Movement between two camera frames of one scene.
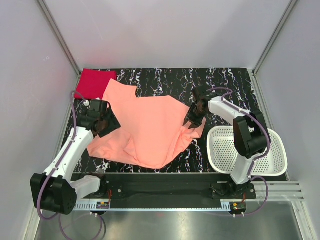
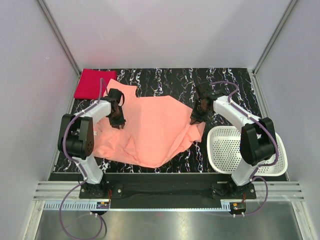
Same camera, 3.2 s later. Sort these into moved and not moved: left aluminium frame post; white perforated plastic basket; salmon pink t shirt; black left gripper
Moved: black left gripper
Not moved: left aluminium frame post; salmon pink t shirt; white perforated plastic basket
